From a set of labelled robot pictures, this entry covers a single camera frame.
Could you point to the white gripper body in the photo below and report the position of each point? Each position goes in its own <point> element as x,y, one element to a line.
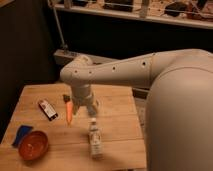
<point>82,95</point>

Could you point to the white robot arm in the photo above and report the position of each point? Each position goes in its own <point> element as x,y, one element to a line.
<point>179,106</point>

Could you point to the orange ceramic bowl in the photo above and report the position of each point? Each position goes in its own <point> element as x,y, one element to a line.
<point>33,146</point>

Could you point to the orange toy carrot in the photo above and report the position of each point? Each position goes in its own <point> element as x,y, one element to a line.
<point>69,108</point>

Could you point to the red and white box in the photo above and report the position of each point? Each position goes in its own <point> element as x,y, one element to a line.
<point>48,109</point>

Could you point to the clear plastic bottle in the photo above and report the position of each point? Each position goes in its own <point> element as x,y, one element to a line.
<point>94,138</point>

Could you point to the metal pole stand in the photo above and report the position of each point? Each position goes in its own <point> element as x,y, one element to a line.
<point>53,4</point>

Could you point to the blue cloth piece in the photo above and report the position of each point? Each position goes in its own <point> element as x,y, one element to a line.
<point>21,132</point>

